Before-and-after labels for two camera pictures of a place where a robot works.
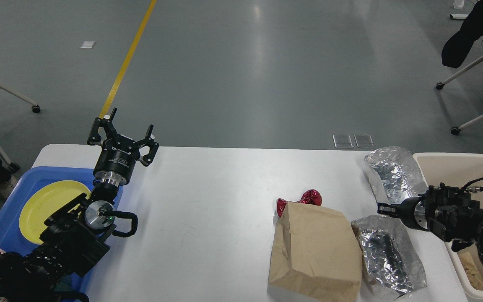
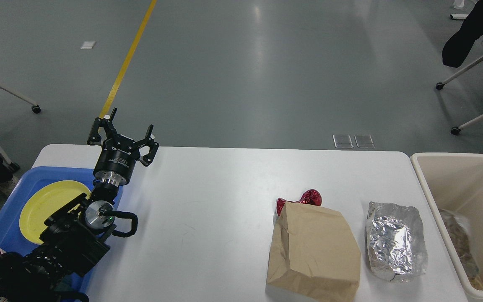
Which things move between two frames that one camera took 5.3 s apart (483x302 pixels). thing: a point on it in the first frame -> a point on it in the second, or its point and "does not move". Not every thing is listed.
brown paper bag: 315,254 does not move
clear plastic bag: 394,174 -> 458,227
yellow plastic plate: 44,201 does not move
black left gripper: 116,162 does not move
